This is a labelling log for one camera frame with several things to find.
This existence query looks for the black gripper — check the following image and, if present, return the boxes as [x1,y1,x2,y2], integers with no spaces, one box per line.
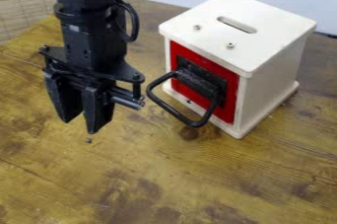
[38,45,145,134]

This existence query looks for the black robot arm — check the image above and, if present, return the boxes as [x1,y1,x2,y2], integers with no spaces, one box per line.
[40,0,145,134]

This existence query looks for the red drawer front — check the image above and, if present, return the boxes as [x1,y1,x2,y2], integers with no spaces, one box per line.
[169,41,240,124]

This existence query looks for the white wooden drawer box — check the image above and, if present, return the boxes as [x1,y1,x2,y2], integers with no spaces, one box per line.
[160,0,315,139]

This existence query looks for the left bolt on box top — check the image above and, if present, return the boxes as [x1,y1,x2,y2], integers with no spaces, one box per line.
[193,25,201,31]

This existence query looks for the bolt on box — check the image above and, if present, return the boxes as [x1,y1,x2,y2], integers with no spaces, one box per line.
[193,25,201,31]
[226,42,236,49]

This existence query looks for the right bolt on box top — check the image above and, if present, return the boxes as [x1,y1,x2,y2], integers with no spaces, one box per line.
[226,42,236,49]

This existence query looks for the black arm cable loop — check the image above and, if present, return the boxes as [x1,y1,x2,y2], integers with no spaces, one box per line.
[109,0,141,43]

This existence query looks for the black metal drawer handle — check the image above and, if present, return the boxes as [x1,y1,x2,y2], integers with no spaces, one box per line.
[146,67,228,127]

